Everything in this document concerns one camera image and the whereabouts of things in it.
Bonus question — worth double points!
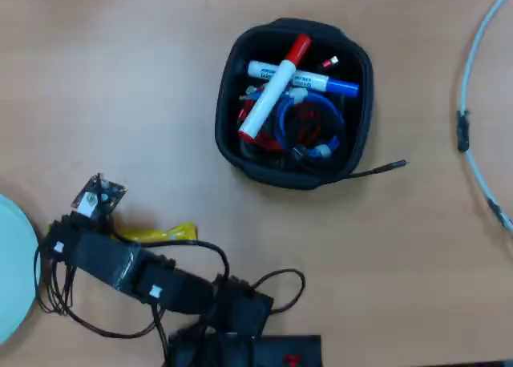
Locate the white plug connector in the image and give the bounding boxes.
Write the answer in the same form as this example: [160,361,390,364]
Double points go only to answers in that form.
[287,86,310,104]

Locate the white marker with blue cap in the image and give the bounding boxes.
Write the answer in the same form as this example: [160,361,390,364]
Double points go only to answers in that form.
[246,60,361,99]

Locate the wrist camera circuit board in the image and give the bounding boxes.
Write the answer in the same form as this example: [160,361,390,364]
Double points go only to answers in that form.
[71,173,128,224]

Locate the black cable sleeve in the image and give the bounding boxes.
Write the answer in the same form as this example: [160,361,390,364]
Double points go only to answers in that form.
[487,197,508,224]
[456,109,471,152]

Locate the white marker with red cap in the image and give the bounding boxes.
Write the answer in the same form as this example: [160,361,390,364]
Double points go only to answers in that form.
[237,34,313,140]

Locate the black soft bowl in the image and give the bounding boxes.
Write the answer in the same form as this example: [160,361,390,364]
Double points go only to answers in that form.
[214,17,376,191]

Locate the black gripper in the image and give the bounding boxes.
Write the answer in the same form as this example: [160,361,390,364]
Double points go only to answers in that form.
[43,213,142,294]

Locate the pale blue plate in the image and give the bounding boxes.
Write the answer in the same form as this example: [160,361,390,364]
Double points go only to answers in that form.
[0,193,40,344]

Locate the brown wire loop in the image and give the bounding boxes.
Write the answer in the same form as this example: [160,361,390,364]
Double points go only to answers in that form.
[256,268,305,314]

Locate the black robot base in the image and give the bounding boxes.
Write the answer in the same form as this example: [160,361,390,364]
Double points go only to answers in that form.
[166,330,321,367]

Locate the thin black cord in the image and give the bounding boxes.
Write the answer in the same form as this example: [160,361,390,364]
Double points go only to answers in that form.
[348,159,410,179]

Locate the white grey cable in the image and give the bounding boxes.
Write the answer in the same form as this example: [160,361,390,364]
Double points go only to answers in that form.
[458,0,513,234]

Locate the yellow instant coffee stick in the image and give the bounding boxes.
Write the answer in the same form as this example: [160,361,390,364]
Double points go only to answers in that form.
[119,221,199,244]

